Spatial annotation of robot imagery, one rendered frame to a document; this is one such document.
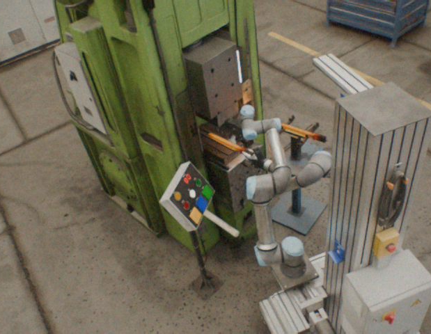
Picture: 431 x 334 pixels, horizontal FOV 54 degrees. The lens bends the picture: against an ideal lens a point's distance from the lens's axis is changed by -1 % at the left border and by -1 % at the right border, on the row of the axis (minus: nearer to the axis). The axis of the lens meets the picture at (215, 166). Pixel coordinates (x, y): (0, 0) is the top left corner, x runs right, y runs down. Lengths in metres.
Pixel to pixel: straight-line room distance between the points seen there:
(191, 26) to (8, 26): 5.37
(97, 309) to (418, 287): 2.47
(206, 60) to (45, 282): 2.44
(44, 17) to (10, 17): 0.52
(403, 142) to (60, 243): 3.33
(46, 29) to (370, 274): 6.75
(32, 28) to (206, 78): 5.49
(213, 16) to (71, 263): 2.48
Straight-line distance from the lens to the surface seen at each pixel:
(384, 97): 1.70
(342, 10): 6.71
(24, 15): 7.73
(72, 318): 3.74
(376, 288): 2.08
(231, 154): 3.06
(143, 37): 2.41
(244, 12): 2.93
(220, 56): 2.64
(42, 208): 4.69
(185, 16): 2.58
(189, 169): 2.70
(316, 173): 2.55
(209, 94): 2.66
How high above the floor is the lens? 2.98
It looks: 42 degrees down
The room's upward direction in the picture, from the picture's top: 10 degrees counter-clockwise
